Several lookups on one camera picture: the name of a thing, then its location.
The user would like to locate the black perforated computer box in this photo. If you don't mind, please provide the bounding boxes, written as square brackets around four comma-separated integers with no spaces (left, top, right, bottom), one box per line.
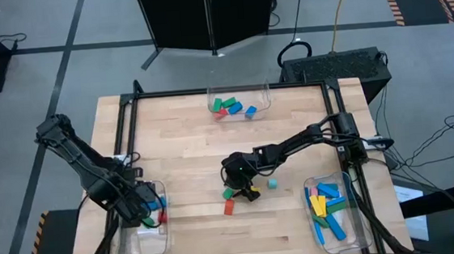
[276,44,394,108]

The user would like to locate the black folding partition panel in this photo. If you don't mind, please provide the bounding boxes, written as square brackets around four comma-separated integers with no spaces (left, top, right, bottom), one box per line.
[133,0,284,72]

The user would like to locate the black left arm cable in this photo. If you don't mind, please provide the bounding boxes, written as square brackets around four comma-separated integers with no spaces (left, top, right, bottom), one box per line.
[113,149,169,232]

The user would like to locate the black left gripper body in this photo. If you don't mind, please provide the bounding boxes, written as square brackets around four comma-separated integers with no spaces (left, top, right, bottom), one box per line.
[108,167,161,231]

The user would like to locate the thick yellow cable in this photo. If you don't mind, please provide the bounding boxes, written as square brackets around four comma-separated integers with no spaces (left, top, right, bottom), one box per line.
[326,0,359,54]

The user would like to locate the thin black floor cable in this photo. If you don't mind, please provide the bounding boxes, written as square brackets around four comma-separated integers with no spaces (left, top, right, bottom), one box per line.
[0,32,28,53]

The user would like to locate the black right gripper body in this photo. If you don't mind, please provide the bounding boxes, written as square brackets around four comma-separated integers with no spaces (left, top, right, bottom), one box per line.
[219,149,264,193]

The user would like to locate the clear plastic bin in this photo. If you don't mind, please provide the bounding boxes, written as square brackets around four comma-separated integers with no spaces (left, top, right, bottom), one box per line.
[109,179,175,254]
[298,169,375,254]
[204,67,274,125]

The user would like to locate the black floor cable bundle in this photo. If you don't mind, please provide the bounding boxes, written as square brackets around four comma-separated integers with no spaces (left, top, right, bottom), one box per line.
[371,80,454,172]

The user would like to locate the orange triangular prism block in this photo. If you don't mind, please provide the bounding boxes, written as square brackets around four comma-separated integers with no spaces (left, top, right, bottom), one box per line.
[223,199,236,217]

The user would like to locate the black table frame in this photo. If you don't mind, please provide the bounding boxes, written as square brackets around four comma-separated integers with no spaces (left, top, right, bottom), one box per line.
[53,58,416,254]

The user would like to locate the black mat yellow hazard stripes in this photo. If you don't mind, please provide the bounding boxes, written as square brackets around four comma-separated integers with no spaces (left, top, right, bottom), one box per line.
[17,207,84,254]

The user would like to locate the white paper sheet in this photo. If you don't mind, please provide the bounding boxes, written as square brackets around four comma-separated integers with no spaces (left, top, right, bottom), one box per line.
[392,181,431,245]

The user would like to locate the green long block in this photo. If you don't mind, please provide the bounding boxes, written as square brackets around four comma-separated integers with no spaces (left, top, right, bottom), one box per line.
[325,200,350,215]
[311,212,331,230]

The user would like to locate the yellow long block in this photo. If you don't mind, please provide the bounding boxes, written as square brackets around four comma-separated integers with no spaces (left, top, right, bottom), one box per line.
[309,194,325,218]

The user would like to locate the blue half-cylinder block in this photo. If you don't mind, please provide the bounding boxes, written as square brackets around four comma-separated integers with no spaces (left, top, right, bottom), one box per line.
[244,104,260,120]
[227,100,244,116]

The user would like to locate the black looped cable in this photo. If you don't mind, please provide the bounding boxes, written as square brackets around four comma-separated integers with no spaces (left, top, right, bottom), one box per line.
[271,0,315,70]

